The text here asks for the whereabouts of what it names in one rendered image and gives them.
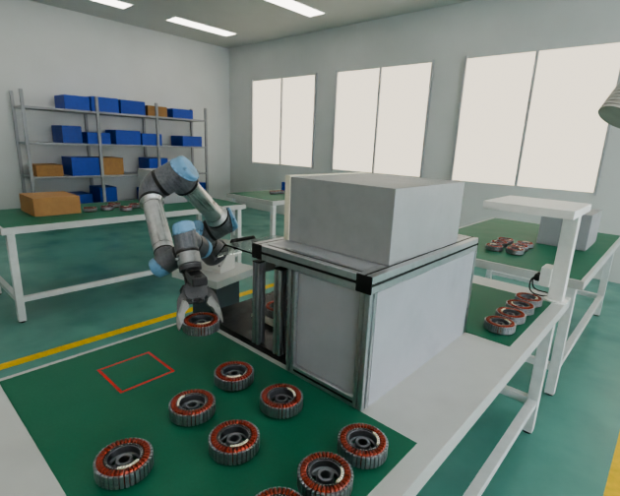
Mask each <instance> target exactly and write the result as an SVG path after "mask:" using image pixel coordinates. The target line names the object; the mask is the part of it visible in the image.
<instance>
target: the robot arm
mask: <svg viewBox="0 0 620 496"><path fill-rule="evenodd" d="M174 192H175V193H176V194H177V195H178V196H184V197H185V198H186V199H187V200H188V201H189V202H190V203H191V204H192V205H193V206H194V207H195V208H196V209H197V210H198V211H199V212H200V213H201V214H202V215H203V216H204V217H205V218H206V220H204V221H200V220H193V221H191V220H180V221H178V222H176V223H174V224H173V226H172V236H173V241H174V245H173V241H172V237H171V234H170V230H169V226H168V222H167V219H166V215H165V211H164V208H163V205H164V198H165V197H166V196H169V195H170V194H172V193H174ZM139 204H140V207H141V208H142V209H143V210H144V213H145V218H146V222H147V226H148V230H149V235H150V239H151V242H152V246H153V251H154V255H155V257H154V258H152V259H151V260H149V268H150V270H151V272H152V273H153V274H154V275H155V276H156V277H158V278H161V277H164V276H166V275H168V274H170V273H171V272H173V271H175V270H177V269H179V273H181V274H182V276H183V277H184V281H185V285H182V287H181V288H180V295H179V296H178V298H177V312H176V325H177V329H178V331H180V329H181V327H182V325H183V319H184V317H185V312H186V311H187V310H188V308H189V304H196V303H201V302H204V301H205V296H206V295H207V299H206V300H207V303H206V304H207V305H208V306H209V307H211V309H212V311H213V312H214V313H215V314H216V315H218V316H219V320H220V322H221V323H222V322H223V318H222V312H221V309H220V306H219V302H218V299H217V295H216V294H215V293H214V291H213V290H211V289H210V288H209V286H207V285H208V278H207V277H206V276H205V275H204V274H203V273H202V272H201V271H200V270H201V269H202V266H201V264H202V261H203V262H204V263H205V264H206V265H209V266H214V265H217V264H219V263H220V262H222V261H223V260H224V258H225V257H226V256H221V257H216V255H217V253H218V252H219V251H220V250H221V248H222V247H223V246H224V244H226V243H225V242H224V241H222V240H220V239H221V238H222V237H224V236H225V235H227V234H229V233H230V232H233V231H234V230H236V229H237V228H238V223H237V221H236V218H235V216H234V214H233V212H232V210H231V208H224V207H222V206H219V205H218V204H217V203H216V202H215V201H214V200H213V199H212V197H211V196H210V195H209V194H208V193H207V192H206V191H205V190H204V188H203V187H202V186H201V185H200V184H199V173H198V171H197V169H196V168H195V166H194V165H193V164H192V162H191V161H190V160H189V159H188V158H186V157H185V156H182V155H181V156H178V157H176V158H173V159H171V160H170V161H169V162H167V163H165V164H163V165H161V166H160V167H158V168H156V169H154V170H152V171H151V172H149V173H148V174H147V175H146V176H145V177H144V179H143V181H142V183H141V185H140V189H139ZM201 259H202V261H201Z"/></svg>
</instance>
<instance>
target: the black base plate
mask: <svg viewBox="0 0 620 496"><path fill-rule="evenodd" d="M271 301H274V292H270V293H266V294H265V305H266V304H267V303H268V302H271ZM220 309H221V312H222V318H223V322H222V323H221V322H220V321H219V329H220V330H222V331H224V332H226V333H228V334H229V335H231V336H233V337H235V338H237V339H239V340H240V341H243V342H245V343H247V344H249V345H250V346H252V347H254V348H256V349H258V350H260V351H261V352H263V353H265V354H266V355H268V356H270V357H271V358H273V359H275V360H277V361H279V362H281V363H282V364H284V365H286V361H285V355H286V339H285V354H281V356H277V354H273V334H274V327H272V326H270V325H268V324H266V323H265V342H264V343H261V344H259V345H256V343H253V342H252V319H253V317H251V314H252V313H253V298H251V299H248V300H244V301H241V302H238V303H235V304H232V305H229V306H225V307H222V308H220Z"/></svg>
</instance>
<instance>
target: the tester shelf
mask: <svg viewBox="0 0 620 496"><path fill-rule="evenodd" d="M478 240H479V238H478V237H472V236H467V235H461V234H458V239H457V242H455V243H453V244H450V245H447V246H444V247H441V248H438V249H436V250H433V251H430V252H427V253H424V254H422V255H419V256H416V257H413V258H410V259H407V260H405V261H402V262H399V263H396V264H393V265H391V266H385V265H382V264H378V263H374V262H370V261H366V260H362V259H359V258H355V257H351V256H347V255H344V254H340V253H336V252H333V251H329V250H325V249H321V248H317V247H313V246H310V245H306V244H302V243H298V242H294V241H290V240H285V239H283V237H281V238H275V239H270V240H265V241H260V242H254V243H252V257H253V258H256V259H259V260H263V261H266V262H269V263H272V264H275V265H278V266H281V267H284V268H287V269H291V270H294V271H297V272H300V273H302V274H305V275H308V276H311V277H314V278H317V279H322V280H325V281H329V282H332V283H335V284H338V285H341V286H344V287H347V288H350V289H353V290H356V291H359V292H362V293H365V294H368V295H372V294H374V293H376V292H379V291H381V290H383V289H386V288H388V287H390V286H393V285H395V284H397V283H400V282H402V281H405V280H407V279H411V278H413V277H415V276H418V275H420V274H422V273H425V272H427V271H429V270H432V269H434V268H436V267H439V266H441V265H443V264H446V263H448V262H450V261H453V260H455V259H458V258H459V257H461V256H464V255H466V254H468V253H471V252H473V251H475V250H477V246H478Z"/></svg>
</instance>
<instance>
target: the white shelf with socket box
mask: <svg viewBox="0 0 620 496"><path fill-rule="evenodd" d="M482 208H483V209H489V210H496V211H504V212H512V213H519V214H527V215H534V216H542V217H556V218H562V219H563V221H562V226H561V231H560V236H559V241H558V246H557V252H556V257H555V262H554V265H550V264H545V265H544V266H543V267H541V272H538V273H537V274H535V275H534V277H532V278H531V279H530V281H529V284H528V287H529V290H530V292H531V293H533V294H536V293H534V292H532V291H531V289H530V283H531V284H532V287H533V288H534V289H535V290H537V291H541V292H545V293H548V295H540V294H536V295H539V296H544V297H543V299H544V300H546V301H548V302H552V303H554V304H562V305H564V304H568V300H567V299H565V294H566V289H567V285H568V280H569V275H570V271H571V266H572V261H573V257H574V252H575V247H576V242H577V237H578V233H579V228H580V223H581V218H582V215H584V214H586V213H588V212H590V208H591V204H586V203H576V202H567V201H557V200H548V199H539V198H530V197H521V196H511V195H510V196H505V197H500V198H495V199H490V200H485V201H483V207H482ZM533 280H537V281H538V285H542V286H546V287H549V291H548V292H546V291H542V290H539V289H536V288H535V287H534V286H533Z"/></svg>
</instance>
